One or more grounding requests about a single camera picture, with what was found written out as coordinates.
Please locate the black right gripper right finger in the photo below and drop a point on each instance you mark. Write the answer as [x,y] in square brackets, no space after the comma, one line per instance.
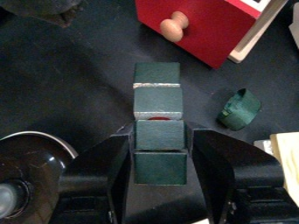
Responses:
[229,166]

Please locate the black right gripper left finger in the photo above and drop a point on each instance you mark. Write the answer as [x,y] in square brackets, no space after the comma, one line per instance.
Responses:
[97,172]

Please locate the dark green block stack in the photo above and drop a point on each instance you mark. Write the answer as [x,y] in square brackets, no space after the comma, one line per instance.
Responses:
[159,137]

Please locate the small grey piece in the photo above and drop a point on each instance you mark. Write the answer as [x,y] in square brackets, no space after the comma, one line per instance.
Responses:
[263,145]

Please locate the cream wooden block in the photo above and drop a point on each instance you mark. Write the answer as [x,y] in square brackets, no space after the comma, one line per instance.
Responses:
[288,163]

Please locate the black pot with silver rim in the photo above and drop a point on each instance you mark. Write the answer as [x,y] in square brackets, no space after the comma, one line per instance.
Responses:
[31,169]

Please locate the red drawer with wooden knob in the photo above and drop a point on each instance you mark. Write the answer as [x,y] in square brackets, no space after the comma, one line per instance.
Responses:
[209,32]

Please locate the white object at edge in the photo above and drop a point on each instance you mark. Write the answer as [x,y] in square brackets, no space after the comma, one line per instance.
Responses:
[295,29]

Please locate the dark rough lump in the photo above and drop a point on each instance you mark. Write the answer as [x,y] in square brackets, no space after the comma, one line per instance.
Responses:
[43,8]

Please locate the cream wooden toy cabinet frame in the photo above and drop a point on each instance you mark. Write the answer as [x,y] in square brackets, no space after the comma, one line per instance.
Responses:
[255,35]

